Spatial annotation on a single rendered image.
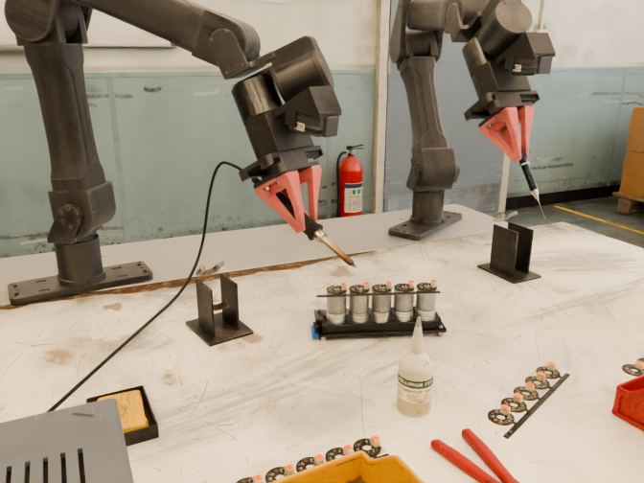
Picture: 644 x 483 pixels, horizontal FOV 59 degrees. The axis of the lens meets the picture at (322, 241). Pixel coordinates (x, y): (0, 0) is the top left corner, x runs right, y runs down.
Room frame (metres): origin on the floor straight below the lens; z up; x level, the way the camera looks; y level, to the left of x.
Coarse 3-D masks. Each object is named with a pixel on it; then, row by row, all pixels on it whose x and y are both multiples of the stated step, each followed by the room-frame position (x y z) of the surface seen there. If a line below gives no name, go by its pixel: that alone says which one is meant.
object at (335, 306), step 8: (344, 296) 0.64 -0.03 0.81; (328, 304) 0.64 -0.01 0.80; (336, 304) 0.64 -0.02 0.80; (344, 304) 0.64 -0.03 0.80; (328, 312) 0.64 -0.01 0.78; (336, 312) 0.64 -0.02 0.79; (344, 312) 0.64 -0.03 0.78; (328, 320) 0.64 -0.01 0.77; (336, 320) 0.64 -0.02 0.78; (344, 320) 0.64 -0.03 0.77
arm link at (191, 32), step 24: (24, 0) 0.77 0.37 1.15; (48, 0) 0.76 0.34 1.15; (72, 0) 0.78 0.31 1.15; (96, 0) 0.77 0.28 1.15; (120, 0) 0.77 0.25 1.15; (144, 0) 0.77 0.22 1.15; (168, 0) 0.76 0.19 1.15; (24, 24) 0.77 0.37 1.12; (48, 24) 0.77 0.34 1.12; (144, 24) 0.77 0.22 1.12; (168, 24) 0.76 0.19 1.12; (192, 24) 0.75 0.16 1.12; (216, 24) 0.74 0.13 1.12; (240, 24) 0.75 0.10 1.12; (192, 48) 0.75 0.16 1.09
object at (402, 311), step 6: (402, 294) 0.64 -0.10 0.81; (408, 294) 0.64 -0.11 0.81; (396, 300) 0.65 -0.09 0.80; (402, 300) 0.64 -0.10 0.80; (408, 300) 0.64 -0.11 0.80; (396, 306) 0.65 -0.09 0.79; (402, 306) 0.64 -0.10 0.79; (408, 306) 0.64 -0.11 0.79; (396, 312) 0.65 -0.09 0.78; (402, 312) 0.64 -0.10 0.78; (408, 312) 0.64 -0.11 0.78; (396, 318) 0.65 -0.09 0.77; (402, 318) 0.64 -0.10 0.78; (408, 318) 0.64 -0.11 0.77
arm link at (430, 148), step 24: (408, 48) 1.19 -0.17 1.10; (432, 48) 1.21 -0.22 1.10; (408, 72) 1.19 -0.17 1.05; (432, 72) 1.19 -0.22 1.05; (408, 96) 1.19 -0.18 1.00; (432, 96) 1.16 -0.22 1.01; (432, 120) 1.13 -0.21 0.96; (432, 144) 1.11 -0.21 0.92; (432, 168) 1.08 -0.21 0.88; (456, 168) 1.09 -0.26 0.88
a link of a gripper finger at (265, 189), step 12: (264, 180) 0.72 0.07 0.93; (276, 180) 0.70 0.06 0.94; (288, 180) 0.69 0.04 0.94; (264, 192) 0.72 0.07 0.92; (276, 192) 0.72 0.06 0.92; (288, 192) 0.70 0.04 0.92; (300, 192) 0.70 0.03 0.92; (276, 204) 0.72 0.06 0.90; (300, 204) 0.70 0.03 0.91; (288, 216) 0.71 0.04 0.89; (300, 216) 0.70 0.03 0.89; (300, 228) 0.70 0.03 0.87
